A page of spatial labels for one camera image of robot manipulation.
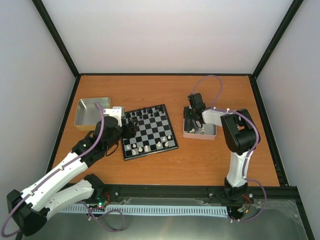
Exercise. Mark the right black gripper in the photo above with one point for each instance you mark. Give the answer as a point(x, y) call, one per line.
point(185, 115)

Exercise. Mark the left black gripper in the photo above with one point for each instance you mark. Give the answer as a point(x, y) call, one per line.
point(130, 129)

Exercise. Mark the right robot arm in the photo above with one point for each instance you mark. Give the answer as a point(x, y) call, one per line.
point(240, 133)

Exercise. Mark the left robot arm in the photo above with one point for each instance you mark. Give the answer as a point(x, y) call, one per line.
point(32, 207)

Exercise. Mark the pink tin with white pieces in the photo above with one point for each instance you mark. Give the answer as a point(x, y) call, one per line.
point(202, 131)

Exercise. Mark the black chess piece set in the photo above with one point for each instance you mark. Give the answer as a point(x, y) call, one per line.
point(152, 114)

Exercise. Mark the black and silver chessboard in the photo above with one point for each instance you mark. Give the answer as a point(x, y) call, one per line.
point(149, 135)

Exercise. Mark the empty silver metal tin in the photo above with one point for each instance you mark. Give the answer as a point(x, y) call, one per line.
point(87, 115)

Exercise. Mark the light blue cable duct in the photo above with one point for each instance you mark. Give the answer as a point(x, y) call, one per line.
point(163, 210)

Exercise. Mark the black frame post right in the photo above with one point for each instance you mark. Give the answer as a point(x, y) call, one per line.
point(280, 31)

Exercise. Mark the black frame post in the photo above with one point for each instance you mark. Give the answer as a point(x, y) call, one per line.
point(280, 31)
point(46, 18)

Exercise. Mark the black frame post left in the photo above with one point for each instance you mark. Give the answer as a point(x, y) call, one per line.
point(46, 18)

